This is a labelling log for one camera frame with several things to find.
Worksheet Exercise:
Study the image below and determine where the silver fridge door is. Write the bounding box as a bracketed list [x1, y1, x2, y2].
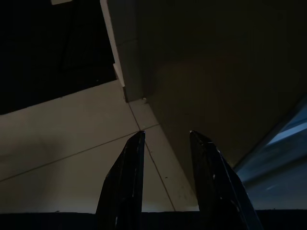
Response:
[234, 95, 307, 211]

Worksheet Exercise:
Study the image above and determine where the silver fridge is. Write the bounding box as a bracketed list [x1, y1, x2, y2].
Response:
[134, 0, 307, 213]

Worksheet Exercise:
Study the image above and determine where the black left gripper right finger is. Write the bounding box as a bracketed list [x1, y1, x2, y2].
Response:
[189, 130, 263, 230]

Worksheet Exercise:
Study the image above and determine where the large black gym floor mat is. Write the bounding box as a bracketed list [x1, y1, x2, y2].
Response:
[0, 0, 120, 115]

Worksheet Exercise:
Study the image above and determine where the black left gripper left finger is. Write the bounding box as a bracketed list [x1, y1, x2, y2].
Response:
[95, 131, 146, 230]

